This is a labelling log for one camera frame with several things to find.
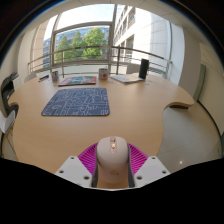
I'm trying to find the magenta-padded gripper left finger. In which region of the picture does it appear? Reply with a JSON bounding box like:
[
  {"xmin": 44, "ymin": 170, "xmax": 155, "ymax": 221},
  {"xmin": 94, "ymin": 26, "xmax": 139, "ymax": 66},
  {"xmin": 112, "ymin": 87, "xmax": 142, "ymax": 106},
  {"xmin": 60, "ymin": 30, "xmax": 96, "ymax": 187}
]
[{"xmin": 54, "ymin": 142, "xmax": 100, "ymax": 188}]

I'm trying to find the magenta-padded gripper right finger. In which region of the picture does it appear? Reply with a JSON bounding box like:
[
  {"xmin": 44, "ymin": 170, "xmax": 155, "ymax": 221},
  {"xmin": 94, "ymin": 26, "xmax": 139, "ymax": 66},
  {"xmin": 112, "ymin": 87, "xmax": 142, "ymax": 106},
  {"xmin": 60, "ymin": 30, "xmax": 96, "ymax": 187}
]
[{"xmin": 126, "ymin": 143, "xmax": 171, "ymax": 188}]

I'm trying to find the beige computer mouse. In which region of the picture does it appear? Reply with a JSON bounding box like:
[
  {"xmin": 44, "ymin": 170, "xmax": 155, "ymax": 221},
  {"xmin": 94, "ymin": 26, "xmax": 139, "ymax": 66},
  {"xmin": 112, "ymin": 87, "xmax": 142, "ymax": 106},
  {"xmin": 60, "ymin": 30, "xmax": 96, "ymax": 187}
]
[{"xmin": 95, "ymin": 135, "xmax": 130, "ymax": 185}]

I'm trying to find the navy line-patterned mouse pad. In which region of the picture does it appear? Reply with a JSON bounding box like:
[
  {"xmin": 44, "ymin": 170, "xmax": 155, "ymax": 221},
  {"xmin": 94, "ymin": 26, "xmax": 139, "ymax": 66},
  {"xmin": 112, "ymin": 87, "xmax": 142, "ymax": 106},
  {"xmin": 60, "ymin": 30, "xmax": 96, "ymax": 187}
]
[{"xmin": 41, "ymin": 87, "xmax": 111, "ymax": 117}]

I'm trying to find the red and blue book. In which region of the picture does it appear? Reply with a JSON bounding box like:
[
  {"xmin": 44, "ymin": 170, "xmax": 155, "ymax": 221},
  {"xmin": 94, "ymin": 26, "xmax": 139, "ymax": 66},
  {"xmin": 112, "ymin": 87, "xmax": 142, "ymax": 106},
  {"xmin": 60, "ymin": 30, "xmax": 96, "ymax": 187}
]
[{"xmin": 57, "ymin": 75, "xmax": 98, "ymax": 87}]

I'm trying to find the light-coloured open booklet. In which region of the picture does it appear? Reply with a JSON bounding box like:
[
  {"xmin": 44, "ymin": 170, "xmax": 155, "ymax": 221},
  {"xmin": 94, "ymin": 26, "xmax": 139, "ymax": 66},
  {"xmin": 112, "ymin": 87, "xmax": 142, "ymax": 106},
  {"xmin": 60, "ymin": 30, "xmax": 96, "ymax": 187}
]
[{"xmin": 110, "ymin": 73, "xmax": 145, "ymax": 84}]

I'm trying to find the dark stapler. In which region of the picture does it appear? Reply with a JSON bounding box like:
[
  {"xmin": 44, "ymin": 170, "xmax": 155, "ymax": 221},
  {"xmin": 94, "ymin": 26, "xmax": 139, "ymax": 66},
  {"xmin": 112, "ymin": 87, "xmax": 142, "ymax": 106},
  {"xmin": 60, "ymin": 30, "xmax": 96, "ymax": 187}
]
[{"xmin": 38, "ymin": 74, "xmax": 50, "ymax": 83}]

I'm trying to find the black cylindrical speaker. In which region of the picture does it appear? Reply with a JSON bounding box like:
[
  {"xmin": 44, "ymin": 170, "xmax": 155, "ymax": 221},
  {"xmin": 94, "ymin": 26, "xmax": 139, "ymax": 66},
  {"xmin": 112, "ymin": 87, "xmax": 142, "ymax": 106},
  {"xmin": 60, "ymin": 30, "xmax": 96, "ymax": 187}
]
[{"xmin": 138, "ymin": 58, "xmax": 150, "ymax": 80}]

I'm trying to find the black printer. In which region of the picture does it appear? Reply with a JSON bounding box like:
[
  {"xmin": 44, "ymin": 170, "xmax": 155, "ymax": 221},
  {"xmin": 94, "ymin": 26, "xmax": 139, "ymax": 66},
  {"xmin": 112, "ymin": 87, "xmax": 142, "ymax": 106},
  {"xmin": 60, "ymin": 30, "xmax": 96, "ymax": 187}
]
[{"xmin": 0, "ymin": 72, "xmax": 20, "ymax": 118}]

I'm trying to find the metal balcony railing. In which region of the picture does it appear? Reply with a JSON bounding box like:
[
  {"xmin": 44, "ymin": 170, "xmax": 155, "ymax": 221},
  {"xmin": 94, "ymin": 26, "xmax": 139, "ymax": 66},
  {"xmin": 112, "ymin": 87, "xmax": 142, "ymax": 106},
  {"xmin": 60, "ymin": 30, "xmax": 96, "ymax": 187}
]
[{"xmin": 27, "ymin": 45, "xmax": 173, "ymax": 80}]

